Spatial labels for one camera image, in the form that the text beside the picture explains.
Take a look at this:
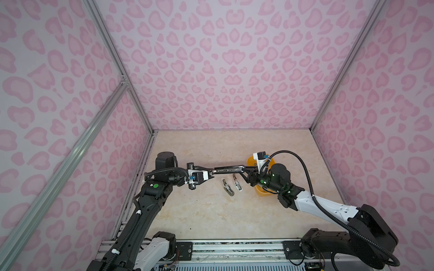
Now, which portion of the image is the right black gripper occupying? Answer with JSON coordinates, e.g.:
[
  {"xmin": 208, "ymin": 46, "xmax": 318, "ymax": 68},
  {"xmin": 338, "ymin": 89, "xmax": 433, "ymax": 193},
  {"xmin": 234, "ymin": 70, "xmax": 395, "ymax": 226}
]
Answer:
[{"xmin": 238, "ymin": 165, "xmax": 283, "ymax": 194}]

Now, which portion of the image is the black long stapler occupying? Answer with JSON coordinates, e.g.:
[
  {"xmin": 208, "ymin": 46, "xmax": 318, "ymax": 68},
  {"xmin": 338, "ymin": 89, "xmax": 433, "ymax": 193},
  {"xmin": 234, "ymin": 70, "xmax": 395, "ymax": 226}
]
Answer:
[{"xmin": 212, "ymin": 166, "xmax": 245, "ymax": 175}]

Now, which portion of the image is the grey mini stapler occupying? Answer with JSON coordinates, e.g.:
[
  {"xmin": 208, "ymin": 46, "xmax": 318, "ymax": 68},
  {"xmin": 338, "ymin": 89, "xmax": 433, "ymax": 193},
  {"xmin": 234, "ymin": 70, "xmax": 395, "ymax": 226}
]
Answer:
[{"xmin": 222, "ymin": 178, "xmax": 235, "ymax": 196}]

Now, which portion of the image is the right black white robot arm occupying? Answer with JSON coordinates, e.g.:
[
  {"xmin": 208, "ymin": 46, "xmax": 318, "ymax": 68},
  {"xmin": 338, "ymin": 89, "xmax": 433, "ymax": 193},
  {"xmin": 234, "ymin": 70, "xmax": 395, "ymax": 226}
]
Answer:
[{"xmin": 236, "ymin": 164, "xmax": 400, "ymax": 269}]

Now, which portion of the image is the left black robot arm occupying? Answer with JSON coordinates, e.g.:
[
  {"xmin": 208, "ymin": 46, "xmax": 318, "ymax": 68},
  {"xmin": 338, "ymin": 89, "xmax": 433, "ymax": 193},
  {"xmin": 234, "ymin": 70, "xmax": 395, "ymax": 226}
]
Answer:
[{"xmin": 87, "ymin": 151, "xmax": 214, "ymax": 271}]

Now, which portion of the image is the yellow plastic tray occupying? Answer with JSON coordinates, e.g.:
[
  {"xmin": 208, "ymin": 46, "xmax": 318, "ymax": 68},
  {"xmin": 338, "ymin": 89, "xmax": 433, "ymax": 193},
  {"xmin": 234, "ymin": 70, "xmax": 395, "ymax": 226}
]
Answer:
[{"xmin": 247, "ymin": 156, "xmax": 275, "ymax": 196}]

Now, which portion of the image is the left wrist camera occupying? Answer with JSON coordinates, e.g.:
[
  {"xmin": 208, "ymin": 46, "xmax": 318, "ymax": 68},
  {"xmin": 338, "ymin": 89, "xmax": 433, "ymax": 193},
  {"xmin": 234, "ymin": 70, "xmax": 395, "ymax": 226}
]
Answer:
[{"xmin": 185, "ymin": 169, "xmax": 212, "ymax": 190}]

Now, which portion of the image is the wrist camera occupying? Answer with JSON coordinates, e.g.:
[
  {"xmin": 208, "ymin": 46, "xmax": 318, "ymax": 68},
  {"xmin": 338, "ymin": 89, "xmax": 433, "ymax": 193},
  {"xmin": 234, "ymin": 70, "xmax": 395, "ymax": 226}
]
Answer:
[
  {"xmin": 253, "ymin": 151, "xmax": 269, "ymax": 172},
  {"xmin": 185, "ymin": 169, "xmax": 212, "ymax": 190}
]

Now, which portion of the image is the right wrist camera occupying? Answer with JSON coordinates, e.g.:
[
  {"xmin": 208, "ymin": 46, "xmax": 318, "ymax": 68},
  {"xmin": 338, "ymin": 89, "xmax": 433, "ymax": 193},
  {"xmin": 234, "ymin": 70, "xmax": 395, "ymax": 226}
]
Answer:
[{"xmin": 253, "ymin": 151, "xmax": 269, "ymax": 172}]

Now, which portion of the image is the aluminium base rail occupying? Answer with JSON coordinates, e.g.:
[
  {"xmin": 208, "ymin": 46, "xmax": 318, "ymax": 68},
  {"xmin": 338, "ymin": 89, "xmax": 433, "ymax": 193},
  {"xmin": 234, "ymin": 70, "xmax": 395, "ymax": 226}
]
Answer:
[{"xmin": 87, "ymin": 230, "xmax": 389, "ymax": 271}]

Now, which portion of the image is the right black cable conduit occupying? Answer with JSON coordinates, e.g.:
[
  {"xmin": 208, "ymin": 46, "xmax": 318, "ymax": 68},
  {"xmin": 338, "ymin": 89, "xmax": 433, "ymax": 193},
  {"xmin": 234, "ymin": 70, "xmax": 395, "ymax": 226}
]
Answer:
[{"xmin": 259, "ymin": 150, "xmax": 401, "ymax": 267}]

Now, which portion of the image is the aluminium frame left diagonal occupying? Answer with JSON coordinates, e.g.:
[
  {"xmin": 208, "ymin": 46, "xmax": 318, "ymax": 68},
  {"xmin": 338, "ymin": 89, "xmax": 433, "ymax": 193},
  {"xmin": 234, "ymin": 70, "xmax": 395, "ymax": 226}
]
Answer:
[{"xmin": 1, "ymin": 80, "xmax": 130, "ymax": 271}]

